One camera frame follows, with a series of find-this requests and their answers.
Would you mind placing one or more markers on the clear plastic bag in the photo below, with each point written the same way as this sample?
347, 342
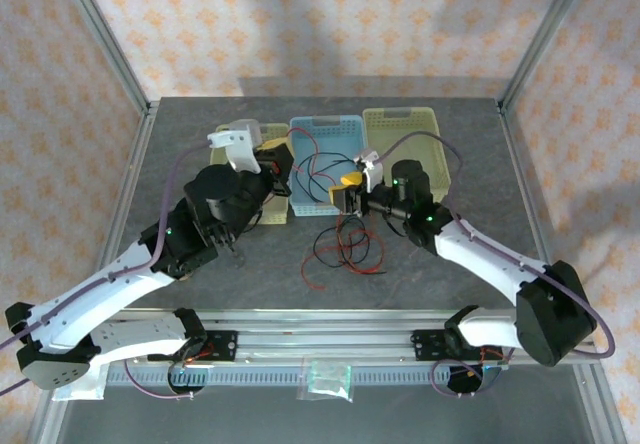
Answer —
325, 379

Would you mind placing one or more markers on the aluminium frame post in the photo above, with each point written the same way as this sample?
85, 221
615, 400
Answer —
105, 39
545, 29

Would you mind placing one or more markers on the yellow perforated plastic basket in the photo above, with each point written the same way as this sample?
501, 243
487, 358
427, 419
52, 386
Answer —
275, 211
415, 124

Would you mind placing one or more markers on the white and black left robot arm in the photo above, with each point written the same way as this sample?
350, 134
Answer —
110, 289

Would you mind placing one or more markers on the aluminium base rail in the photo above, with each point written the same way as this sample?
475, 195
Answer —
325, 334

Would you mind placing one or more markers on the white plastic bag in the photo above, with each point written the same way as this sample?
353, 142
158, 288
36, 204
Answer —
85, 389

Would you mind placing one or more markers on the blue perforated plastic basket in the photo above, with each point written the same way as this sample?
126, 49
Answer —
335, 139

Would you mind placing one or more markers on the aluminium side rail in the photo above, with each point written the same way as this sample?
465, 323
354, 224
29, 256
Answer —
525, 184
127, 174

